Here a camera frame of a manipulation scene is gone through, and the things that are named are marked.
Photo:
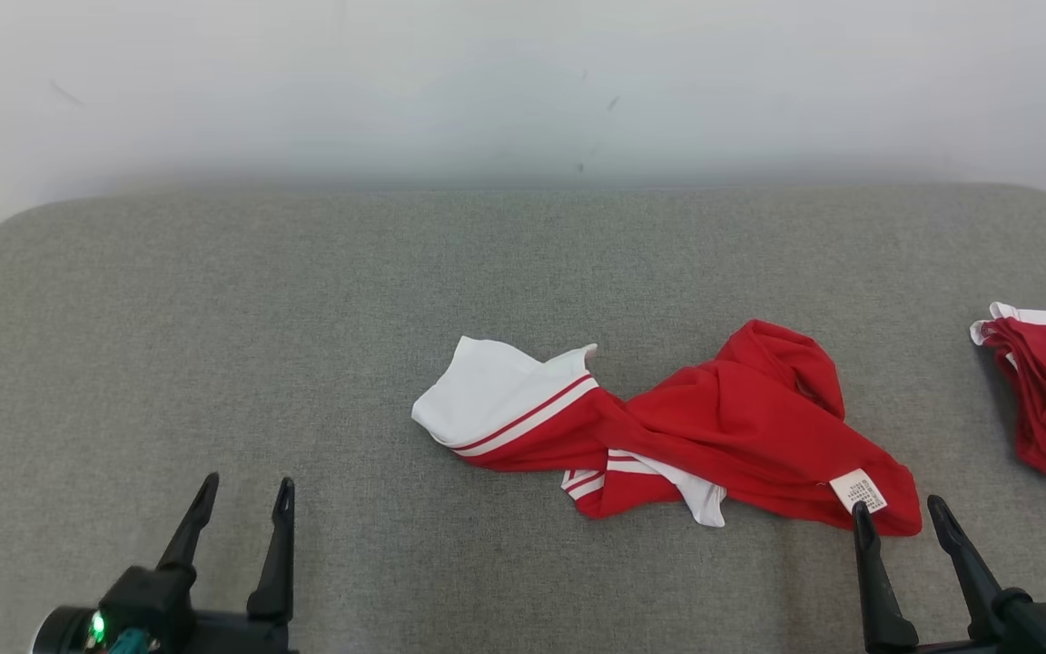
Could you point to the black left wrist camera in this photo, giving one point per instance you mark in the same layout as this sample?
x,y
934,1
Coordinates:
x,y
151,604

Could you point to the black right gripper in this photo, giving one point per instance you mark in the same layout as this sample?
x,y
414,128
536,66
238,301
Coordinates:
x,y
941,649

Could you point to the grey fabric sofa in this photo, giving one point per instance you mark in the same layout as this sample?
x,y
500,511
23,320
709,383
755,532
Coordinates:
x,y
305,363

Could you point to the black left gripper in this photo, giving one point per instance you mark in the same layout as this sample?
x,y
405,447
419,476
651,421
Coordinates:
x,y
241,638

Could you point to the red basketball jersey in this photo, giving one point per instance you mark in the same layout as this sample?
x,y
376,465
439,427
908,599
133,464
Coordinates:
x,y
741,427

